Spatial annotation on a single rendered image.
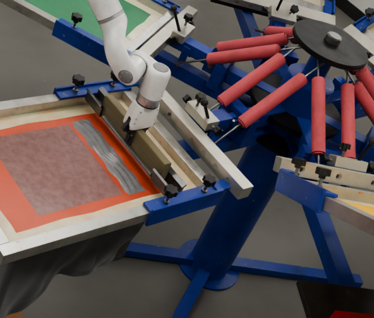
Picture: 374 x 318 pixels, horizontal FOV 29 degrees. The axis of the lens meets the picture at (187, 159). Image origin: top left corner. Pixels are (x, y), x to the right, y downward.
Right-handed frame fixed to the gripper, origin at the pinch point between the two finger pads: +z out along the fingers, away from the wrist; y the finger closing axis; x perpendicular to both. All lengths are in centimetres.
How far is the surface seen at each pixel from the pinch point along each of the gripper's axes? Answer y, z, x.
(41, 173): 34.1, 6.0, 1.5
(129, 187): 9.8, 5.7, 15.2
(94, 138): 9.1, 5.2, -7.9
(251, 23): -122, 9, -67
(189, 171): -13.7, 4.0, 16.8
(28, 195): 42.3, 6.0, 8.8
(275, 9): -104, -14, -45
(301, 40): -69, -30, -3
